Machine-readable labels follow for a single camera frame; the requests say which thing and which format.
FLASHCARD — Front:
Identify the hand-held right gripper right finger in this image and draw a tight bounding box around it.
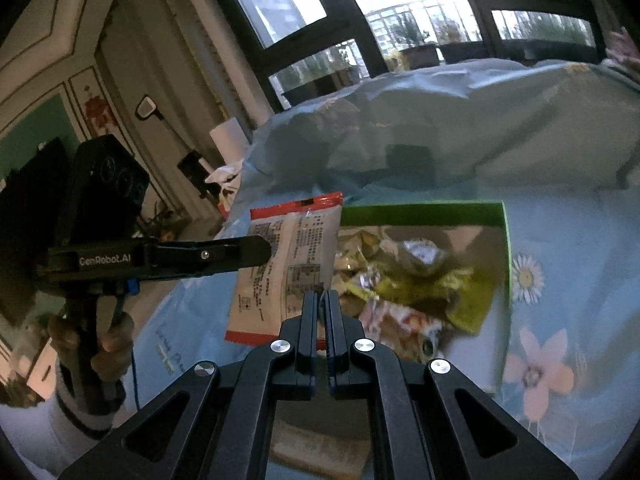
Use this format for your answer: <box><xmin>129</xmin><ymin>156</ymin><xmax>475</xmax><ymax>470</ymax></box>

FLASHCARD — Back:
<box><xmin>320</xmin><ymin>288</ymin><xmax>576</xmax><ymax>480</ymax></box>

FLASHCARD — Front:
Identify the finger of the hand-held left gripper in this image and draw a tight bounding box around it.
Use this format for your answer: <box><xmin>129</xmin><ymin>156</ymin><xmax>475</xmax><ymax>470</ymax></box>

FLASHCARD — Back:
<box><xmin>145</xmin><ymin>235</ymin><xmax>273</xmax><ymax>281</ymax></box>

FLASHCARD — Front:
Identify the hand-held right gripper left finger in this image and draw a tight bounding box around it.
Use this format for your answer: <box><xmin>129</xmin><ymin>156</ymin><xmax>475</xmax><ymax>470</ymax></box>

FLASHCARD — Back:
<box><xmin>59</xmin><ymin>290</ymin><xmax>321</xmax><ymax>480</ymax></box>

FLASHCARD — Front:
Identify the red white snack packet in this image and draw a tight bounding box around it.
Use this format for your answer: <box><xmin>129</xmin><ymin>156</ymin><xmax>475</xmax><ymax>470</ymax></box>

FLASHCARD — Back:
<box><xmin>224</xmin><ymin>191</ymin><xmax>345</xmax><ymax>348</ymax></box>

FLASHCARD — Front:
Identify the orange snack packet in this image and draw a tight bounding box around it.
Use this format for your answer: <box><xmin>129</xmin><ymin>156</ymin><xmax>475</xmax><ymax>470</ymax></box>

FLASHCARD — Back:
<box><xmin>367</xmin><ymin>305</ymin><xmax>453</xmax><ymax>366</ymax></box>

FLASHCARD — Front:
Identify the green cardboard box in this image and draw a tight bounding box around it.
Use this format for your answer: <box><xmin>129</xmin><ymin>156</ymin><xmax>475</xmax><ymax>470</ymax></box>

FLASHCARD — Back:
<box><xmin>320</xmin><ymin>201</ymin><xmax>513</xmax><ymax>396</ymax></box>

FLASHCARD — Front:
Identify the person's left forearm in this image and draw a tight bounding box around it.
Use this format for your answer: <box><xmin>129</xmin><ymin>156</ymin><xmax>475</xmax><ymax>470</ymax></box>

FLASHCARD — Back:
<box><xmin>0</xmin><ymin>355</ymin><xmax>136</xmax><ymax>476</ymax></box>

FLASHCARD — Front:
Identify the person's left hand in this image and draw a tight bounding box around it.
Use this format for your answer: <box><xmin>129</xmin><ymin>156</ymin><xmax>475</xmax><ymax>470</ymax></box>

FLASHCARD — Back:
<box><xmin>47</xmin><ymin>310</ymin><xmax>136</xmax><ymax>386</ymax></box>

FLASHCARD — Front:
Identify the dark cabinet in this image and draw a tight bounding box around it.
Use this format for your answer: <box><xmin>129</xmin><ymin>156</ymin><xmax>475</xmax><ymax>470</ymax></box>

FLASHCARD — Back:
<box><xmin>0</xmin><ymin>137</ymin><xmax>76</xmax><ymax>328</ymax></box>

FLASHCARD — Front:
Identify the white plastic bag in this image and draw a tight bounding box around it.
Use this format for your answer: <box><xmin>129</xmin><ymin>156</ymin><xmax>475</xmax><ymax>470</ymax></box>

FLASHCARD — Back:
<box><xmin>205</xmin><ymin>159</ymin><xmax>246</xmax><ymax>196</ymax></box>

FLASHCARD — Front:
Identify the beige snack packet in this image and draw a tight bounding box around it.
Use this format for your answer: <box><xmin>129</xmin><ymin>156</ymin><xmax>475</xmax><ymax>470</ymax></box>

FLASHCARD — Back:
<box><xmin>337</xmin><ymin>227</ymin><xmax>396</xmax><ymax>286</ymax></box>

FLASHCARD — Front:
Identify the black box device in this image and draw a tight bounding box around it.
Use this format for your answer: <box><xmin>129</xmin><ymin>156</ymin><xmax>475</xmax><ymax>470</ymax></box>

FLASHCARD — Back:
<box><xmin>177</xmin><ymin>151</ymin><xmax>217</xmax><ymax>196</ymax></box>

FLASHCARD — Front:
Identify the white paper roll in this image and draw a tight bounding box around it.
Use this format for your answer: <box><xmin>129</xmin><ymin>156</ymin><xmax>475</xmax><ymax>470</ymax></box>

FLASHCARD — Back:
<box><xmin>209</xmin><ymin>116</ymin><xmax>251</xmax><ymax>168</ymax></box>

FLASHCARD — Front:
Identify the clear silver snack packet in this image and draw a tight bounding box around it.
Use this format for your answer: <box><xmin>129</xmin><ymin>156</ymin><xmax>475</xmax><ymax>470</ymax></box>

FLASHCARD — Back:
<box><xmin>400</xmin><ymin>239</ymin><xmax>448</xmax><ymax>273</ymax></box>

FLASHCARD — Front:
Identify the yellow snack packet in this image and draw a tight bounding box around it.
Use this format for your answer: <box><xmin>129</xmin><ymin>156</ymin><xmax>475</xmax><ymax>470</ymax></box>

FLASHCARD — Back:
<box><xmin>347</xmin><ymin>265</ymin><xmax>496</xmax><ymax>336</ymax></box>

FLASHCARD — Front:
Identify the beige curtain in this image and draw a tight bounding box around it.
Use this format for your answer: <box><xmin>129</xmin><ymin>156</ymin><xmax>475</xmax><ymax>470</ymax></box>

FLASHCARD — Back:
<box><xmin>170</xmin><ymin>0</ymin><xmax>266</xmax><ymax>131</ymax></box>

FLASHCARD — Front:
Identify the dark balcony planter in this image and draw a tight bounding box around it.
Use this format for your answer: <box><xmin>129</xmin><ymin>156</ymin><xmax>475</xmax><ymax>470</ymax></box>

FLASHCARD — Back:
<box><xmin>280</xmin><ymin>67</ymin><xmax>363</xmax><ymax>106</ymax></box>

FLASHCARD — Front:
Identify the potted balcony plant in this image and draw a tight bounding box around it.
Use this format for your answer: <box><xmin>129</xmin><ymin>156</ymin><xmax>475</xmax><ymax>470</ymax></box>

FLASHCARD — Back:
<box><xmin>400</xmin><ymin>42</ymin><xmax>443</xmax><ymax>71</ymax></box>

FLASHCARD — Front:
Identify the blue floral blanket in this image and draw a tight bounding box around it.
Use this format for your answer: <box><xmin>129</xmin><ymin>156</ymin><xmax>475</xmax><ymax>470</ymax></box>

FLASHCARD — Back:
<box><xmin>135</xmin><ymin>57</ymin><xmax>640</xmax><ymax>480</ymax></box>

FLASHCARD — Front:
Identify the folded floral cloth pile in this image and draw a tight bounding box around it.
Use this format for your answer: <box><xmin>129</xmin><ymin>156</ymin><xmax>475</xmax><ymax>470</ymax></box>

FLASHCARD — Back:
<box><xmin>602</xmin><ymin>27</ymin><xmax>640</xmax><ymax>81</ymax></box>

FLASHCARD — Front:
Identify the small white wall device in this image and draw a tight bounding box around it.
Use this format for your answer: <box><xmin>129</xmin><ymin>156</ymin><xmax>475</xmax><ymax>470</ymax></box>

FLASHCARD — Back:
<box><xmin>135</xmin><ymin>94</ymin><xmax>166</xmax><ymax>122</ymax></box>

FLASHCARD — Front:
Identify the blue cable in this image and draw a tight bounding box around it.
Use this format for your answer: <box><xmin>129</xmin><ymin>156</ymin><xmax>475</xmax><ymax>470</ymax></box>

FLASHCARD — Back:
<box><xmin>127</xmin><ymin>280</ymin><xmax>143</xmax><ymax>413</ymax></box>

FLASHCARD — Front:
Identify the black window frame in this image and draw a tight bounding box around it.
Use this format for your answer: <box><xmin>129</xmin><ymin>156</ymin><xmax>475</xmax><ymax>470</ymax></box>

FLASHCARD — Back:
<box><xmin>200</xmin><ymin>0</ymin><xmax>608</xmax><ymax>111</ymax></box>

